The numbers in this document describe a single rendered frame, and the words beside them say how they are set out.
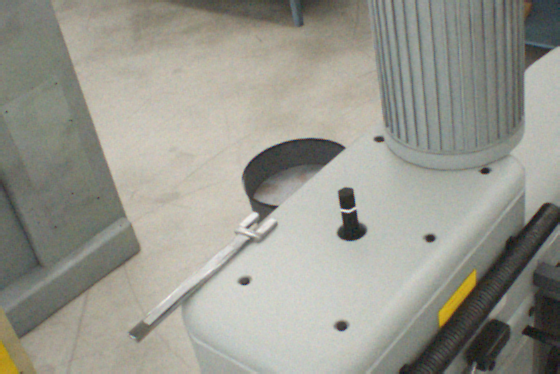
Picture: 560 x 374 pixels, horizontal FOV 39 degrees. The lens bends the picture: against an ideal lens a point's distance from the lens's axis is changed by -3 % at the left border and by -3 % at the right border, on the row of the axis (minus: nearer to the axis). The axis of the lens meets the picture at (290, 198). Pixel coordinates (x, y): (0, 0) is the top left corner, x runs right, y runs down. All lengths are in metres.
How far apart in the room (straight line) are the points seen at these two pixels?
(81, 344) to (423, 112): 2.96
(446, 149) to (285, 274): 0.28
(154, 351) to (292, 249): 2.68
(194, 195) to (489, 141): 3.48
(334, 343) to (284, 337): 0.06
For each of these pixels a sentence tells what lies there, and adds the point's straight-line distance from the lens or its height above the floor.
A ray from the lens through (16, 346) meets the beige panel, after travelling 3.03.
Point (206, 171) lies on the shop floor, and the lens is 4.63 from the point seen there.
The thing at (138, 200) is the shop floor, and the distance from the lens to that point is 4.57.
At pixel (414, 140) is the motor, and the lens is 1.08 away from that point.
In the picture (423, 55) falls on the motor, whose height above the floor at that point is 2.06.
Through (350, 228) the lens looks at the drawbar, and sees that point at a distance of 1.00.
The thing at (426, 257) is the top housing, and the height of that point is 1.89.
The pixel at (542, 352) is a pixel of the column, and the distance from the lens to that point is 1.57.
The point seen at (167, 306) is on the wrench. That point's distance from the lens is 0.96.
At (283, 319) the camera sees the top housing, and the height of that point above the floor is 1.89.
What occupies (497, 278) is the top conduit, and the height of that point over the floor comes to 1.81.
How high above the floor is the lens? 2.53
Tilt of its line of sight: 36 degrees down
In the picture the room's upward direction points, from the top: 12 degrees counter-clockwise
